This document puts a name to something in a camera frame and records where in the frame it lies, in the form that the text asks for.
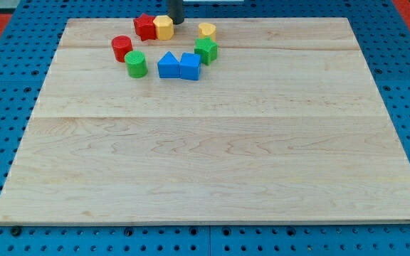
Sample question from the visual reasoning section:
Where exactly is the red cylinder block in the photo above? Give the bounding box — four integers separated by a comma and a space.
111, 35, 133, 63

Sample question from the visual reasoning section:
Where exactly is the light wooden board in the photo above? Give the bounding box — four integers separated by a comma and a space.
0, 18, 410, 226

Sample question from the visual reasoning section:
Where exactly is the red star block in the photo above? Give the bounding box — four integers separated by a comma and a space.
133, 14, 157, 41

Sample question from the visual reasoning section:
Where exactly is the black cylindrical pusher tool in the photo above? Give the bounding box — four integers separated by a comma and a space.
167, 0, 184, 25

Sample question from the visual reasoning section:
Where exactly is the blue triangle block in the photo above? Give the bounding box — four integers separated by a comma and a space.
157, 51, 180, 78

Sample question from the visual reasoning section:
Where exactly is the green star block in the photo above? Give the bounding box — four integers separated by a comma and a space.
194, 37, 218, 65

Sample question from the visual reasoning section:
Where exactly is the yellow hexagon block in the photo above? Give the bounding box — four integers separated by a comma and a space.
153, 15, 174, 41

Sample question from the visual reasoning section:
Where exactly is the green cylinder block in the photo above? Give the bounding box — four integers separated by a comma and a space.
125, 50, 148, 78

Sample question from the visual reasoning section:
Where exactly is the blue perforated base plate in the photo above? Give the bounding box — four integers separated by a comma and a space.
0, 1, 410, 255

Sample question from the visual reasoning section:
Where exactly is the blue cube block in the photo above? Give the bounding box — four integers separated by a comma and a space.
179, 53, 201, 80

